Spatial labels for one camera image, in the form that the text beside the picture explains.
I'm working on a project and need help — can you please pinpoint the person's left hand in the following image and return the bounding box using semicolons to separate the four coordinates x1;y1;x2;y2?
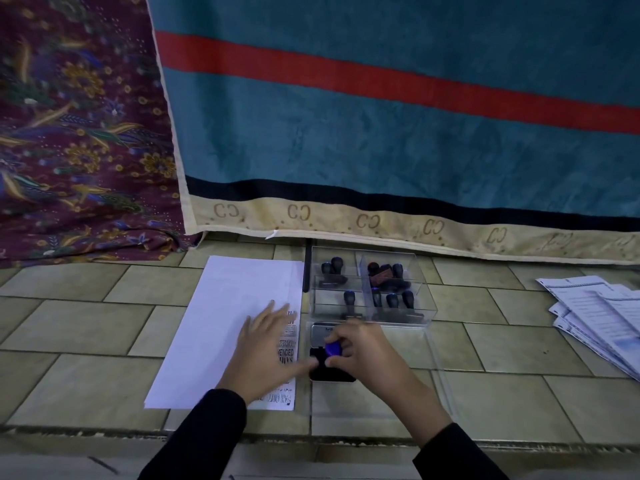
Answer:
216;300;321;406

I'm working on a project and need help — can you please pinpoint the person's right forearm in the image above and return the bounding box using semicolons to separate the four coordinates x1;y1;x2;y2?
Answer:
392;382;509;480

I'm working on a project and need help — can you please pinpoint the clear plastic compartment box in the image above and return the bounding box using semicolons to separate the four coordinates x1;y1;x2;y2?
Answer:
307;245;439;326

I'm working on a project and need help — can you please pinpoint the pile of printed forms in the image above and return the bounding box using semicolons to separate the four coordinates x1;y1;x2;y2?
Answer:
535;275;640;382

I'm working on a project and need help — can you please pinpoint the person's right hand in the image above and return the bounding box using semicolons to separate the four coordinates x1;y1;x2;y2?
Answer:
323;318;426;416

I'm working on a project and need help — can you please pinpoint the white stamped paper sheet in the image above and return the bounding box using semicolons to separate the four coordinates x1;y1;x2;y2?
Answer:
144;255;306;412

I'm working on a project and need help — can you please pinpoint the set of black handle stamps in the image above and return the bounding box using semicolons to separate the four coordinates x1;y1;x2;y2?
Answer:
316;257;426;324

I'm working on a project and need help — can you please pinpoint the maroon floral cloth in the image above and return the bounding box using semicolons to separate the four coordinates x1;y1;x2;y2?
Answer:
0;0;202;269

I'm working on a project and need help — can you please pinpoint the black ink pad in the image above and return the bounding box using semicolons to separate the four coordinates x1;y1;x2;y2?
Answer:
308;322;357;384

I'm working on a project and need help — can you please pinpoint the person's left forearm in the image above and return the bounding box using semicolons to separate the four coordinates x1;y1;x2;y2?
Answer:
138;388;249;480

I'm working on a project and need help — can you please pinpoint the teal blanket with red stripe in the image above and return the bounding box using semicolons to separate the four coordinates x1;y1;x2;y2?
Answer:
144;0;640;266

